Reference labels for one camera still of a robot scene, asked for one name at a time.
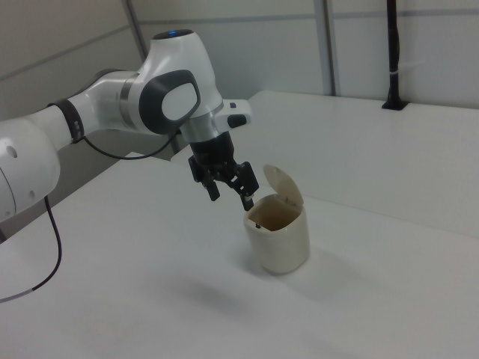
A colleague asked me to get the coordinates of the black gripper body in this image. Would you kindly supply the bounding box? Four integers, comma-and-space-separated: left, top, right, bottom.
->
188, 132, 241, 183

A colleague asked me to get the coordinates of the small white trash can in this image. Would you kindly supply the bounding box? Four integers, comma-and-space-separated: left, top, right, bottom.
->
243, 163, 311, 276

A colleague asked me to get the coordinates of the black cable strap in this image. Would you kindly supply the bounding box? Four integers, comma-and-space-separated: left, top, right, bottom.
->
58, 98, 86, 145

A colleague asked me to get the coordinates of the grey partition post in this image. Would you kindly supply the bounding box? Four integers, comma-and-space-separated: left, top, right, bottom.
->
313, 0, 342, 96
120, 0, 151, 63

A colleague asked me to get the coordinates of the long black robot cable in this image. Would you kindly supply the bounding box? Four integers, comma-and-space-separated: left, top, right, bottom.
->
0, 129, 181, 304

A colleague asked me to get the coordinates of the black camera pole with base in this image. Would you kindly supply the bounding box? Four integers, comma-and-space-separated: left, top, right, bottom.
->
381, 0, 409, 111

